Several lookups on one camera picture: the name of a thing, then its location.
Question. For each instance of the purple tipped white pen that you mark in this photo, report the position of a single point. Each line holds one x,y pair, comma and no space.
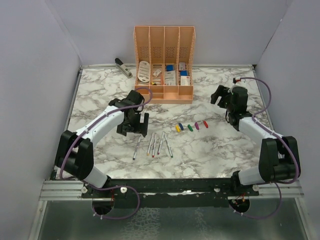
160,143

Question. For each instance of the blue white pen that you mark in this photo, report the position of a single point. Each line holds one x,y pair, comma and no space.
136,148

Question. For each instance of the green pen cap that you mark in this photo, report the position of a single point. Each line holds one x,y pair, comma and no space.
190,127

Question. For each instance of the white oval card pack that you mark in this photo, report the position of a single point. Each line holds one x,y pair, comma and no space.
144,71

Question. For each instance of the aluminium frame rail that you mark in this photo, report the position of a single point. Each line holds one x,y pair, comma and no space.
73,190

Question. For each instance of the white paper packet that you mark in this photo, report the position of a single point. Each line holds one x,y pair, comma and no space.
170,78

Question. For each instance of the yellow pen cap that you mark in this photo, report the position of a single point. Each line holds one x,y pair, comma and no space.
177,128

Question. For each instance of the orange plastic file organizer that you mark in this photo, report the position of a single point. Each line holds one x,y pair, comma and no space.
161,46

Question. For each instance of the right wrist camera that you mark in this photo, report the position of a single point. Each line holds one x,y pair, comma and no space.
238,82

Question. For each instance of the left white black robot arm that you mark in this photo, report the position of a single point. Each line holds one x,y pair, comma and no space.
75,152

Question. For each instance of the large white box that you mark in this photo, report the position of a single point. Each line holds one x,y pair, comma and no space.
185,81

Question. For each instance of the small white label box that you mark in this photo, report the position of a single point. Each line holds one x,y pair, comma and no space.
157,72

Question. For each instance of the red white small box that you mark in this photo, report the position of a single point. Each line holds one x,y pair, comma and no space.
182,66

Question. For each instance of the purple pen cap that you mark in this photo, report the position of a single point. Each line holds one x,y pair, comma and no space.
196,125

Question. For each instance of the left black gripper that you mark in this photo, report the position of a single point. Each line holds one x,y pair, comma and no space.
140,128

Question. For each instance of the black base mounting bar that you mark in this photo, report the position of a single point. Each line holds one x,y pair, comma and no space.
185,192

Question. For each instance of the yellow white pen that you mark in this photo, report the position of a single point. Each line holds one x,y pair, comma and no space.
150,144

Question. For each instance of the black grey stapler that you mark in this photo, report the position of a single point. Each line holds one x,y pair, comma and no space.
123,68

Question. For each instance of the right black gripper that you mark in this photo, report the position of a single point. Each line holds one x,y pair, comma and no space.
222,91

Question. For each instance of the red tipped white pen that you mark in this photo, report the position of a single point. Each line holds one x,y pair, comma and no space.
154,145

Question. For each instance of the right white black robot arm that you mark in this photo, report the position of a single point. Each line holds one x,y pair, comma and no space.
279,155

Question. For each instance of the green tipped white pen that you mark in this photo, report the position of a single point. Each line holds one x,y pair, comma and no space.
168,146

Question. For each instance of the blue stamp left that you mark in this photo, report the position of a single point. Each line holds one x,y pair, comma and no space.
170,67

